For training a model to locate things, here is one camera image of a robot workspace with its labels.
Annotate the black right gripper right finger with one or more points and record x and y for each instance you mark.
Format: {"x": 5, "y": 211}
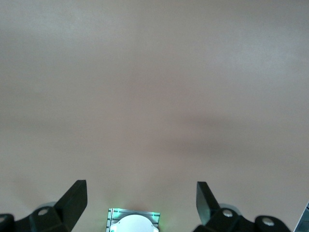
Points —
{"x": 207, "y": 207}

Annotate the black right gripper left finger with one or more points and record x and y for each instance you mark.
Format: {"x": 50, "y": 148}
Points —
{"x": 70, "y": 207}

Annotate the brown table cover sheet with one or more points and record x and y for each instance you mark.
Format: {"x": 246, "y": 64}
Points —
{"x": 154, "y": 72}

